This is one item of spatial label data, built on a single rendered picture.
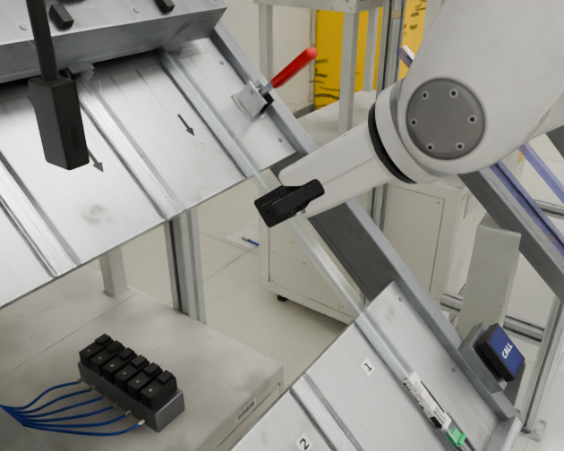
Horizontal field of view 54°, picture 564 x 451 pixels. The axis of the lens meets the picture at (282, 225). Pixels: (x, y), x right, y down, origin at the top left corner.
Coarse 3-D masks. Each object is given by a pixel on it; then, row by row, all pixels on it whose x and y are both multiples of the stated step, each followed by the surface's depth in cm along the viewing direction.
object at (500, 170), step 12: (408, 48) 67; (408, 60) 66; (492, 168) 66; (504, 168) 66; (504, 180) 66; (516, 180) 66; (516, 192) 65; (528, 204) 65; (540, 216) 65; (552, 228) 65; (552, 240) 65
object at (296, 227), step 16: (176, 64) 56; (176, 80) 56; (192, 80) 56; (192, 96) 56; (208, 96) 56; (208, 112) 55; (224, 128) 55; (240, 144) 56; (240, 160) 55; (256, 160) 56; (256, 176) 55; (288, 224) 55; (304, 240) 55; (320, 256) 55; (320, 272) 55; (336, 272) 55; (336, 288) 55; (352, 288) 55; (352, 304) 54; (368, 320) 54; (368, 336) 55; (384, 336) 54; (384, 352) 54; (400, 368) 54; (448, 432) 53
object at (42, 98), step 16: (32, 80) 27; (64, 80) 27; (32, 96) 27; (48, 96) 27; (64, 96) 27; (48, 112) 27; (64, 112) 27; (80, 112) 28; (48, 128) 28; (64, 128) 27; (80, 128) 28; (48, 144) 28; (64, 144) 28; (80, 144) 28; (48, 160) 29; (64, 160) 28; (80, 160) 29
